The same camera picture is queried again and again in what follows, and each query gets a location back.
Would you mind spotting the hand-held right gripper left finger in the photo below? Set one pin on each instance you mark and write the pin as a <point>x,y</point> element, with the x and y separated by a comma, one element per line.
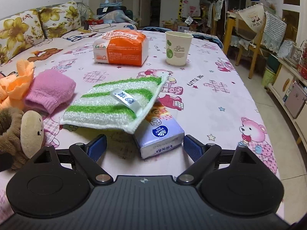
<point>97,147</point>

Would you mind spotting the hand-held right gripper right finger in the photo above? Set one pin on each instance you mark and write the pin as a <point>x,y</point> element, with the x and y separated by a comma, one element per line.
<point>193,147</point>

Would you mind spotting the purple white tissue pack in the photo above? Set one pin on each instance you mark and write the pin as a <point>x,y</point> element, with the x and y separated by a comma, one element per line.
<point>159,136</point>

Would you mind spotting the green striped cleaning cloth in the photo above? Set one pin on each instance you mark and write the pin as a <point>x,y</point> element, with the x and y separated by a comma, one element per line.
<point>100,105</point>

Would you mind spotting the dark brown plush toy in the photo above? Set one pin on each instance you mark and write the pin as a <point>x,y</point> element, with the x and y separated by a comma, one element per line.
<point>28,134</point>

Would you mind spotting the pink and white sock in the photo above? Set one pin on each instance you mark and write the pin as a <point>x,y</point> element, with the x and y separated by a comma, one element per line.
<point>50,88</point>

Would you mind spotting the orange frilly cloth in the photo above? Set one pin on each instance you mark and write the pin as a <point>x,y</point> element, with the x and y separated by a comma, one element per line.
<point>16,86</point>

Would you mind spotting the white paper cup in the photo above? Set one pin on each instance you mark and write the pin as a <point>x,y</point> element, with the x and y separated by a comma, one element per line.
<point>177,49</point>

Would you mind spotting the orange tissue pack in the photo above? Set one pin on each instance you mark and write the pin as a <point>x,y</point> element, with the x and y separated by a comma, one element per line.
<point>122,50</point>

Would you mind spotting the light green bin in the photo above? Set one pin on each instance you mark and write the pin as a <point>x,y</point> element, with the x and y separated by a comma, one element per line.
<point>268,76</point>

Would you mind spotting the blue quilted chair back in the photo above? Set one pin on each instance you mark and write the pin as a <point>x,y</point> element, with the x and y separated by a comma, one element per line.
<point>153,28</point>
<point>207,38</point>

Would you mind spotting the cream tv cabinet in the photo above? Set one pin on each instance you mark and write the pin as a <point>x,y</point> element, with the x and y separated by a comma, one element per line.
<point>283,81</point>

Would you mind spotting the grey storage box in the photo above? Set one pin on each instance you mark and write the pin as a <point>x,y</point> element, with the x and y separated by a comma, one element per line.
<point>296,100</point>

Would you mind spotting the wooden chair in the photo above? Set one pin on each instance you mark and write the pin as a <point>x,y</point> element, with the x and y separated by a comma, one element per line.
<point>255,50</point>

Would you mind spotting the dark green bin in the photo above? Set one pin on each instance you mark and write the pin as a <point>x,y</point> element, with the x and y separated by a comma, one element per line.
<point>273,62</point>

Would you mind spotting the wooden dining table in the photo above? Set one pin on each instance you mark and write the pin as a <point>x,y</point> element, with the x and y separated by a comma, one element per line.
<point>230,33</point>

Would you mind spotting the red box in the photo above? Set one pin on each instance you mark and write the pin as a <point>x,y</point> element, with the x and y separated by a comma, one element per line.
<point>94,22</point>

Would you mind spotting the blue grey cloth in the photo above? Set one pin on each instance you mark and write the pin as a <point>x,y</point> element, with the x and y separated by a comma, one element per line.
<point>120,18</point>

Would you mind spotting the lace covered chair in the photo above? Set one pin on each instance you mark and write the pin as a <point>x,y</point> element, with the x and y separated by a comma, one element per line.
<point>219,12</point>

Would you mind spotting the black luggage bag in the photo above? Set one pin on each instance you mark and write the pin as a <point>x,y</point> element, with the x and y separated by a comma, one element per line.
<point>120,9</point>

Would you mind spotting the floral sofa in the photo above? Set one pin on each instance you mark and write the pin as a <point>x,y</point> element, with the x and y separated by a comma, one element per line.
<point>19,31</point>

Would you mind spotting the cream printed cloth cover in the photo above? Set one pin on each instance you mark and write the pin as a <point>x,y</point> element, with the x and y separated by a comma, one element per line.
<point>250,19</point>

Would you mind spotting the quilted chair cover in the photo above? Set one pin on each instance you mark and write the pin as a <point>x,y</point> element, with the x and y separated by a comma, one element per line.
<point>274,28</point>

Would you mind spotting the giraffe height chart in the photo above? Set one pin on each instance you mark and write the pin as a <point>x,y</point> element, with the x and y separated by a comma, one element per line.
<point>180,0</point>

